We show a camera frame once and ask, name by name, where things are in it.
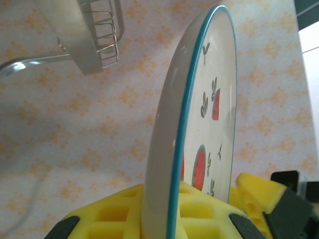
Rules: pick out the watermelon print plate teal rim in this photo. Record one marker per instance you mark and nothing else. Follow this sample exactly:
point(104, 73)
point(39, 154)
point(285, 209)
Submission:
point(214, 74)

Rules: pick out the steel dish rack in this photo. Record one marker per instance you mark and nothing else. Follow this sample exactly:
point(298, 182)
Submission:
point(82, 49)

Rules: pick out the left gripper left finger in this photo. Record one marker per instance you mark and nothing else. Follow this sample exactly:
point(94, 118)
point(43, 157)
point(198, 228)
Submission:
point(107, 214)

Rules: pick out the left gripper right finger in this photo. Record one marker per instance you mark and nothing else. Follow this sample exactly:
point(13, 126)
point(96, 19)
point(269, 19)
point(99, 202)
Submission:
point(204, 219)

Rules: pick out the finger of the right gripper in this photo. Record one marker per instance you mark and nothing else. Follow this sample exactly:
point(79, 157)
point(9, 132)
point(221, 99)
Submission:
point(261, 194)

